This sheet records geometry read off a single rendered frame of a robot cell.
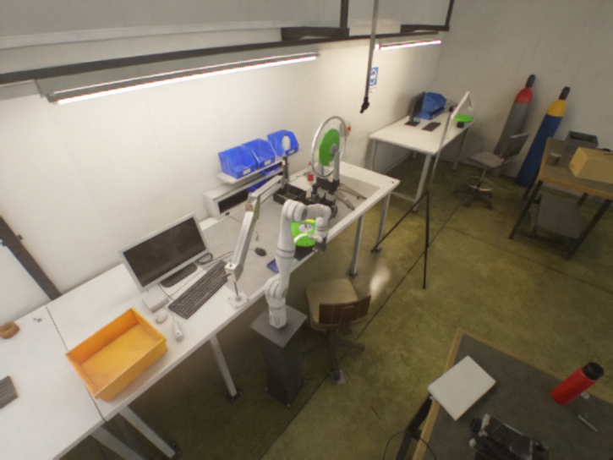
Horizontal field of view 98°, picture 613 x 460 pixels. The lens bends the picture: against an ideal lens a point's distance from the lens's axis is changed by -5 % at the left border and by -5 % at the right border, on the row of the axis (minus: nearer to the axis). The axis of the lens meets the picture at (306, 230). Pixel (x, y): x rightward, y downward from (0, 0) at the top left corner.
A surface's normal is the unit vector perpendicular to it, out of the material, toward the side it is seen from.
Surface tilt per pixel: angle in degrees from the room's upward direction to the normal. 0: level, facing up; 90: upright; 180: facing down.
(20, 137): 90
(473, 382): 0
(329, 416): 0
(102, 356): 0
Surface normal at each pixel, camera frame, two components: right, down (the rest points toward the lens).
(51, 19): 0.76, 0.39
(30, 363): 0.00, -0.79
